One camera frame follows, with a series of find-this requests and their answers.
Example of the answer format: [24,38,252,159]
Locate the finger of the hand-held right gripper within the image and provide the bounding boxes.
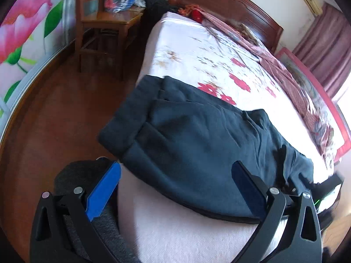
[276,145,288,189]

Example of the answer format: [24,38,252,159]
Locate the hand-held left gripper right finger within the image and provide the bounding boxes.
[232,161,322,263]

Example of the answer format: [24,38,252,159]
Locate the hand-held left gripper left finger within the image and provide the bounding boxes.
[30,161,122,263]

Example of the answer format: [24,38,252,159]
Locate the black pants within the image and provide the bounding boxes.
[97,75,316,224]

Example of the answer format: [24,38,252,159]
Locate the window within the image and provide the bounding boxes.
[333,82,351,122]

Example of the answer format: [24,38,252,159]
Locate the bed with white floral sheet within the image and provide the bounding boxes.
[118,11,343,263]

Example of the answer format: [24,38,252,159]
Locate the pink framed cartoon board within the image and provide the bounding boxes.
[276,47,351,165]

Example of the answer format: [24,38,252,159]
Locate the red patterned quilt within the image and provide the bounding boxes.
[201,12,335,165]

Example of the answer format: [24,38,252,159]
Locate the pink curtain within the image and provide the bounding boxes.
[292,2,351,100]

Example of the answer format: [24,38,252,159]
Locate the floral pillow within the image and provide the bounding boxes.
[236,23,261,46]

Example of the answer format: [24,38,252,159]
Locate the wooden chair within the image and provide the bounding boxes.
[75,0,146,81]

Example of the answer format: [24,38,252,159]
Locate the wooden headboard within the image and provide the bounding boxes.
[168,0,284,54]

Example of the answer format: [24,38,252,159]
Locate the flower print wardrobe door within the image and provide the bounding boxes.
[0,0,81,121]

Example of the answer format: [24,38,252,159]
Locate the orange fringed cloth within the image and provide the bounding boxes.
[178,4,205,17]

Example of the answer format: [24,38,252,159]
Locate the black clothes pile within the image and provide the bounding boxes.
[137,0,179,61]

